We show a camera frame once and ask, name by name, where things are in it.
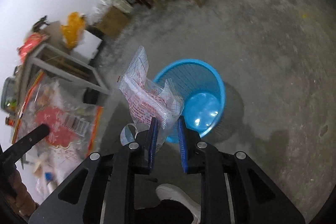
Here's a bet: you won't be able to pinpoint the white shoe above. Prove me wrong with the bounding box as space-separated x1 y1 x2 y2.
155 184 201 223

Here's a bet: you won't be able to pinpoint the brown cardboard box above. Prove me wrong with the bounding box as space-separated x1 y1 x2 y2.
95 7 130 38

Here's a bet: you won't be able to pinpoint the grey metal shelf table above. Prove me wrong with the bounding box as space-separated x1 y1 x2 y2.
18 42 110 103

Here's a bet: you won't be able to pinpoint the white box on floor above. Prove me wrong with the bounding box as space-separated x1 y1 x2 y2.
70 30 102 64

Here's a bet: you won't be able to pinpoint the clear red-printed plastic bag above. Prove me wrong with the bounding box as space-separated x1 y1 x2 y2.
119 46 184 138

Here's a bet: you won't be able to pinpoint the red patterned plastic package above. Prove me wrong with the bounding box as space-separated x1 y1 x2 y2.
12 71 103 199

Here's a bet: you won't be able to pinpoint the orange plastic bag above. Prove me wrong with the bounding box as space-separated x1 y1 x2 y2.
60 12 85 50

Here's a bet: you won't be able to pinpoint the blue plastic waste basket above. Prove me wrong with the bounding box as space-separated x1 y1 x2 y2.
153 59 226 138

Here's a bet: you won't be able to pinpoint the red bag on shelf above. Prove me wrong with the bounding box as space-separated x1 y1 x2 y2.
17 32 49 63

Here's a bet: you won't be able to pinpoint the clear bags on box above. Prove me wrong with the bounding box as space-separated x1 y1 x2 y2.
89 0 133 24

